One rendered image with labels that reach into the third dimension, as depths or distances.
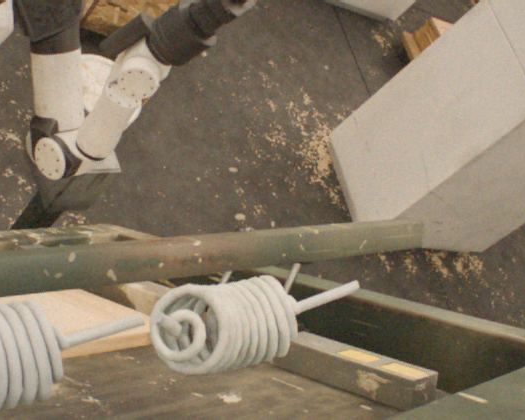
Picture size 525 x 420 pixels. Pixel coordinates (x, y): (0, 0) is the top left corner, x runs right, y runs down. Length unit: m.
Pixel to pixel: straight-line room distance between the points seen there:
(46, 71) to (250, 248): 1.04
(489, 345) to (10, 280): 0.88
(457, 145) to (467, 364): 2.31
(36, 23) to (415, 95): 2.43
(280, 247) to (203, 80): 3.28
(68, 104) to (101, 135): 0.10
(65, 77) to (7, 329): 1.07
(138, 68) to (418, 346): 0.60
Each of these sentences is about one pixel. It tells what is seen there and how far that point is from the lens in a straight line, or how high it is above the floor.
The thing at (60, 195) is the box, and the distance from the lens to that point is 1.91.
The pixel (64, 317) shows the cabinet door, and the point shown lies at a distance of 1.27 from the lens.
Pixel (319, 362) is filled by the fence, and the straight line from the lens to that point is 1.08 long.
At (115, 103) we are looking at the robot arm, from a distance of 1.43.
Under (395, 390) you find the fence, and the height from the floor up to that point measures 1.62.
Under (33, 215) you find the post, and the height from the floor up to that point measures 0.66.
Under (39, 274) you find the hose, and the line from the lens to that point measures 0.43.
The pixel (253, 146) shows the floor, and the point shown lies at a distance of 3.72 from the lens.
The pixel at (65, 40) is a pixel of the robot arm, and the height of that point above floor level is 1.29.
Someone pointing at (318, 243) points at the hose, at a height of 1.92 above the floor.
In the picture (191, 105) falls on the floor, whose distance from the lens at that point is 3.65.
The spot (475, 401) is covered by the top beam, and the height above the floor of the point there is 1.83.
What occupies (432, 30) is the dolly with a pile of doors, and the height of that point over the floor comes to 0.27.
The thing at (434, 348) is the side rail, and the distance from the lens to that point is 1.27.
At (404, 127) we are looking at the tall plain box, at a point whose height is 0.47.
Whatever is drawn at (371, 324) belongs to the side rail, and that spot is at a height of 1.43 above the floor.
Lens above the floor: 2.27
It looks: 42 degrees down
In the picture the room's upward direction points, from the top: 49 degrees clockwise
